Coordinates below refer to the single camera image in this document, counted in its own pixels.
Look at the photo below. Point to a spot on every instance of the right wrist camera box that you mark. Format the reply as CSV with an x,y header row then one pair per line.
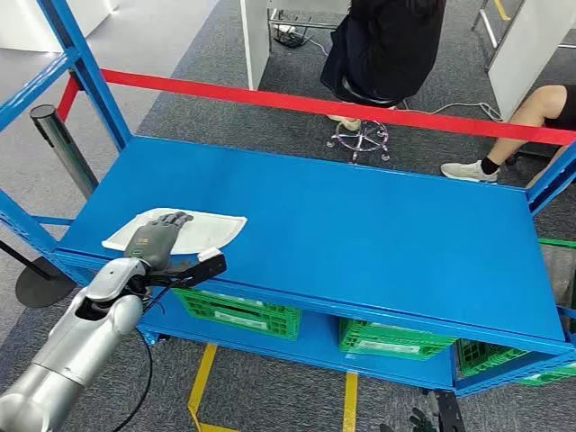
x,y
450,414

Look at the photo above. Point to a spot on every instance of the person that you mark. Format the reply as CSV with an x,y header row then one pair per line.
x,y
526,122
391,42

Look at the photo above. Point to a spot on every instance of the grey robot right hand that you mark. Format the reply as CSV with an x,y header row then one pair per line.
x,y
420,422

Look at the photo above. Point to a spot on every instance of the red barrier belt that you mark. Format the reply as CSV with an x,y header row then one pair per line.
x,y
269,98

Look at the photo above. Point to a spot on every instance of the chrome stanchion post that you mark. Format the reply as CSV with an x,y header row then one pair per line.
x,y
63,146

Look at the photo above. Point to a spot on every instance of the black round stanchion base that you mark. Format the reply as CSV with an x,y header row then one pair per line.
x,y
42,289

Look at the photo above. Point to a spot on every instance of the green plastic crate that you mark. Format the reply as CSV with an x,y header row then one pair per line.
x,y
486,356
391,343
243,316

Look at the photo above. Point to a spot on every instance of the chrome base stool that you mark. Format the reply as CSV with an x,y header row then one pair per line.
x,y
362,137

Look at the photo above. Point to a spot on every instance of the white desk panel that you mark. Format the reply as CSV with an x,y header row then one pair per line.
x,y
526,54

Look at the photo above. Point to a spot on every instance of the white desk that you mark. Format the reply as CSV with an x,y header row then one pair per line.
x,y
255,36

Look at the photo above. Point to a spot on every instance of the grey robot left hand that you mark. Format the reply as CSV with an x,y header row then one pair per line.
x,y
152,241

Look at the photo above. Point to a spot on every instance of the blue metal shelf rack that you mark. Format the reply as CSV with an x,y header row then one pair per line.
x,y
337,238

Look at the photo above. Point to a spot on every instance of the white curved plastic part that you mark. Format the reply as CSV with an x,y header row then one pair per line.
x,y
211,229

